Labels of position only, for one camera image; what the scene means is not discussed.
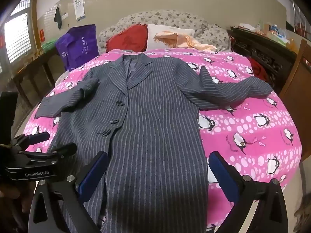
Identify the wall calendar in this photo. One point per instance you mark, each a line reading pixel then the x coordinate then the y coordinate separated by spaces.
pixel 79 4

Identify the red wall sticker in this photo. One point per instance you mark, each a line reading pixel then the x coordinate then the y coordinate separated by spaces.
pixel 41 35

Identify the person's left hand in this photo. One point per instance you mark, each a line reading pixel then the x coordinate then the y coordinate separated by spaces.
pixel 12 196

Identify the orange fringed scarf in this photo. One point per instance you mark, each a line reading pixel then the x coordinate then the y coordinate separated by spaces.
pixel 181 40

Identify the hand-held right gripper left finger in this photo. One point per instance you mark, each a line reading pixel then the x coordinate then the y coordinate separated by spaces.
pixel 93 174

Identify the white pillow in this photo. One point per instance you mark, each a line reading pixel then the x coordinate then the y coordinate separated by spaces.
pixel 155 30

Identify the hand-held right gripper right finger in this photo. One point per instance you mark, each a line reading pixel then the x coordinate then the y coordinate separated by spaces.
pixel 223 177

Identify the dark carved wooden cabinet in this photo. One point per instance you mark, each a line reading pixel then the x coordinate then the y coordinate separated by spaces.
pixel 262 51

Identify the grey pinstriped coat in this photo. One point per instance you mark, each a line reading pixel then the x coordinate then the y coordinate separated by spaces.
pixel 150 126

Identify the wooden chair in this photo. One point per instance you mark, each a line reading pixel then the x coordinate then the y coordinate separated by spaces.
pixel 296 87

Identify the purple tote bag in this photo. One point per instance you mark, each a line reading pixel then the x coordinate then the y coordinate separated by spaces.
pixel 80 46

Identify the grey floral quilt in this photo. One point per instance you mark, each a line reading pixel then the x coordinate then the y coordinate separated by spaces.
pixel 170 19

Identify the dark hanging cloth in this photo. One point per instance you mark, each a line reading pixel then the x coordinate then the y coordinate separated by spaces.
pixel 58 17

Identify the pink penguin blanket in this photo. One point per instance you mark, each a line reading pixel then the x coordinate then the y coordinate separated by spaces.
pixel 243 131

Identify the clutter of packets and bottles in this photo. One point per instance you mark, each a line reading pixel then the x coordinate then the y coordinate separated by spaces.
pixel 274 32

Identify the green plastic basket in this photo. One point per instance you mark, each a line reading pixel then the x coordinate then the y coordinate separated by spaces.
pixel 48 46

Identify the latticed window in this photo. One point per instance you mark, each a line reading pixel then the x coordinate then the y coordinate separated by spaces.
pixel 18 36

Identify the red cloth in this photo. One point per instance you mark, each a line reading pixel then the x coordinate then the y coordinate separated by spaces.
pixel 258 69
pixel 126 38

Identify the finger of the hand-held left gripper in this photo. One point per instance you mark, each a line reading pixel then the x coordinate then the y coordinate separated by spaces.
pixel 63 149
pixel 36 137

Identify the wooden side bench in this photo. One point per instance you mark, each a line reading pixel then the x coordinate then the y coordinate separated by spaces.
pixel 36 65

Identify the metal rack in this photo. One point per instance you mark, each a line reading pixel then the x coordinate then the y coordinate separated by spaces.
pixel 301 21

